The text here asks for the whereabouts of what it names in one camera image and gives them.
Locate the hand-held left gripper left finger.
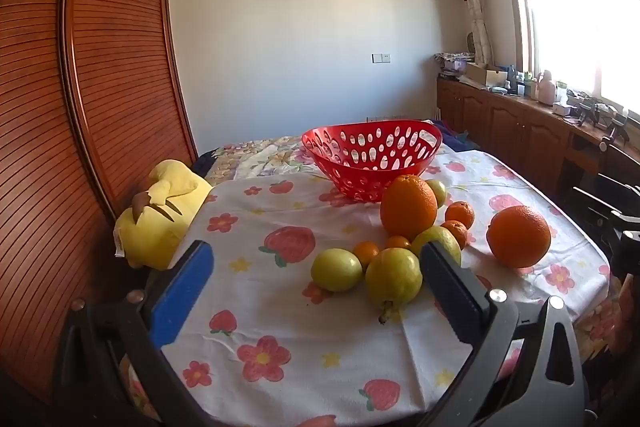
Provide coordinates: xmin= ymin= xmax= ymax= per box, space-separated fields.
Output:
xmin=52 ymin=240 xmax=216 ymax=427

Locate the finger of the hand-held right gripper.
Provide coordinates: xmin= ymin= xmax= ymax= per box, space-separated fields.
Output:
xmin=571 ymin=174 xmax=640 ymax=230

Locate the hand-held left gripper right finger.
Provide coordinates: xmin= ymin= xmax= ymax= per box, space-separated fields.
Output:
xmin=419 ymin=241 xmax=587 ymax=427

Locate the yellow-green pear with stem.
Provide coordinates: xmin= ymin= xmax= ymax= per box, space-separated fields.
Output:
xmin=365 ymin=248 xmax=424 ymax=326

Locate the large orange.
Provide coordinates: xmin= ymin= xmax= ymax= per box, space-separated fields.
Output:
xmin=486 ymin=205 xmax=552 ymax=269
xmin=380 ymin=174 xmax=438 ymax=242

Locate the small yellow-green fruit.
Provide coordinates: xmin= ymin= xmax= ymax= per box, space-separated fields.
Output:
xmin=425 ymin=179 xmax=448 ymax=209

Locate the round yellow-green fruit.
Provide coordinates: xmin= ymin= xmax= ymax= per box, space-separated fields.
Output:
xmin=311 ymin=248 xmax=364 ymax=293

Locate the red perforated plastic basket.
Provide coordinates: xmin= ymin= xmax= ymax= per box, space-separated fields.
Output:
xmin=301 ymin=120 xmax=444 ymax=204

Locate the black device on stand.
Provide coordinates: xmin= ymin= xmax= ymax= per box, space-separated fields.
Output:
xmin=601 ymin=111 xmax=632 ymax=144
xmin=576 ymin=101 xmax=602 ymax=126

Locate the yellow plush toy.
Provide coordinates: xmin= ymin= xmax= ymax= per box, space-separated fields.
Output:
xmin=113 ymin=159 xmax=215 ymax=270

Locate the brown wooden cabinet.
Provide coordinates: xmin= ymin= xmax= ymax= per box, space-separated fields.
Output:
xmin=436 ymin=77 xmax=640 ymax=220

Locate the strawberry flower print tablecloth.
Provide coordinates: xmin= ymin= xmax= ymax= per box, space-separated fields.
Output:
xmin=120 ymin=149 xmax=613 ymax=427

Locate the pink plastic bottle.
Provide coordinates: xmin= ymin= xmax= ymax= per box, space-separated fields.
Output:
xmin=536 ymin=70 xmax=557 ymax=102

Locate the blue cloth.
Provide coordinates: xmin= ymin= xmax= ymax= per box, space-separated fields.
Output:
xmin=440 ymin=129 xmax=471 ymax=152

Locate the floral quilt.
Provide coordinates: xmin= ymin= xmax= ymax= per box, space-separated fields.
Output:
xmin=195 ymin=122 xmax=626 ymax=363

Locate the cardboard box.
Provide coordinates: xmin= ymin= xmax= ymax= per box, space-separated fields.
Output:
xmin=465 ymin=62 xmax=507 ymax=87

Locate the brown slatted wooden wardrobe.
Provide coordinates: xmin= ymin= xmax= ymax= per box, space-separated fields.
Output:
xmin=0 ymin=0 xmax=199 ymax=408

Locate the wooden framed window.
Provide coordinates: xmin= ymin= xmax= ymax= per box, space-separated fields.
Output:
xmin=491 ymin=0 xmax=640 ymax=120

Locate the pile of floral fabric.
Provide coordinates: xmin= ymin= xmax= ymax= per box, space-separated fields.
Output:
xmin=433 ymin=52 xmax=474 ymax=76

